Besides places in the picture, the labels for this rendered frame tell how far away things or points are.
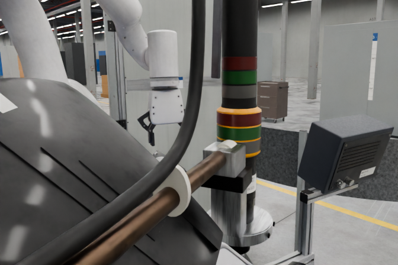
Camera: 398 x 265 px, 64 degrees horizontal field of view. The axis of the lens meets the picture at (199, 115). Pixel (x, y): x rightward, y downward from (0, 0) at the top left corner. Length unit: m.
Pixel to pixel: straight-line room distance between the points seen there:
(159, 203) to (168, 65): 0.73
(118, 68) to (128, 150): 1.84
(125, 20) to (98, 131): 0.61
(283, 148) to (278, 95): 4.94
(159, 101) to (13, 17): 0.40
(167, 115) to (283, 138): 1.49
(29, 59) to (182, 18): 1.55
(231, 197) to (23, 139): 0.17
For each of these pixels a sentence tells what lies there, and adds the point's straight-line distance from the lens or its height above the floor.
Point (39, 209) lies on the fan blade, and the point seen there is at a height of 1.36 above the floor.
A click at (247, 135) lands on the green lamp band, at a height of 1.37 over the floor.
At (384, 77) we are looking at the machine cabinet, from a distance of 6.59.
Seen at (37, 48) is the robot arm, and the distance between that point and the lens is 0.90.
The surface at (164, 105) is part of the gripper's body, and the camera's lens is 0.91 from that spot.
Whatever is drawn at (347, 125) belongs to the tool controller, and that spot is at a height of 1.24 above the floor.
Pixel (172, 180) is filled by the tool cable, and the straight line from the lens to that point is 0.20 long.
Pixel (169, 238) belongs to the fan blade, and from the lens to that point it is 0.26.
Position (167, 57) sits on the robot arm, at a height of 1.45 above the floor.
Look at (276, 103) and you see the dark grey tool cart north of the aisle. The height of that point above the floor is 0.45.
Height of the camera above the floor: 1.44
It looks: 10 degrees down
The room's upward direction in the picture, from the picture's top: 1 degrees counter-clockwise
